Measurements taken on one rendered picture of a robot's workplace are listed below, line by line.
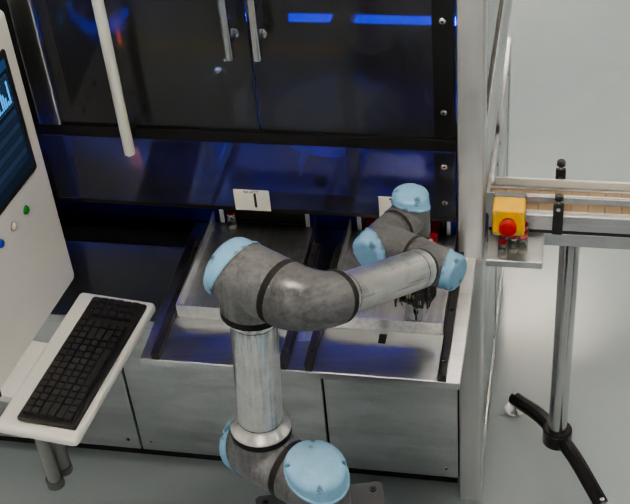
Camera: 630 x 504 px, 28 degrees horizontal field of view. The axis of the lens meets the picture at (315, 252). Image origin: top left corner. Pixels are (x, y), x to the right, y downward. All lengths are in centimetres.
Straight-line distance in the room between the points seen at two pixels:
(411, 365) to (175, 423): 105
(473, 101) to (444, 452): 112
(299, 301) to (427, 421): 133
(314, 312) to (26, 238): 101
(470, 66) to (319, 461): 87
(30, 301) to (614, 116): 273
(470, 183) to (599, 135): 212
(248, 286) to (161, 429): 153
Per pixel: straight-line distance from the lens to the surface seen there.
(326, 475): 231
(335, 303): 208
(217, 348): 276
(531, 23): 557
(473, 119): 269
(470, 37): 259
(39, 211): 293
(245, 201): 292
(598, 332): 404
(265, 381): 226
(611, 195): 305
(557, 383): 340
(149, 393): 348
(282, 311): 206
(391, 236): 241
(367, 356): 270
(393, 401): 330
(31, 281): 294
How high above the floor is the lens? 278
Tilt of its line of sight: 40 degrees down
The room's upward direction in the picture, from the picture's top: 6 degrees counter-clockwise
